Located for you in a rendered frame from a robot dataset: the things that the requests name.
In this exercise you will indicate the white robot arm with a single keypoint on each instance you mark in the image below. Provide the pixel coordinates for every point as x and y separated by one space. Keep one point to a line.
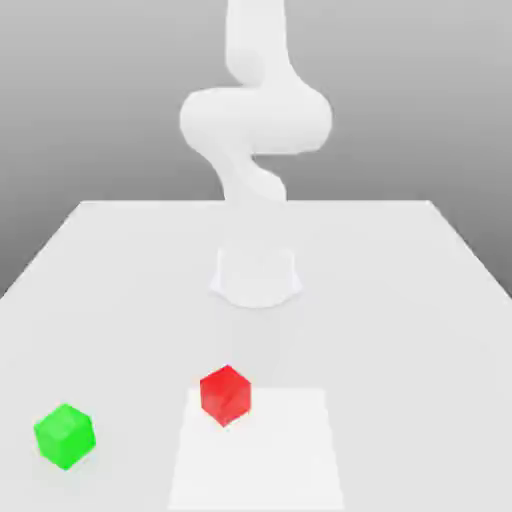
256 120

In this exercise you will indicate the small red cube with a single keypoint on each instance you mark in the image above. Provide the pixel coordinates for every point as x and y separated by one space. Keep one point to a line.
225 395

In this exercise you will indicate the small green cube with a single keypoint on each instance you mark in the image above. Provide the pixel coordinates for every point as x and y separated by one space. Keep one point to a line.
64 436

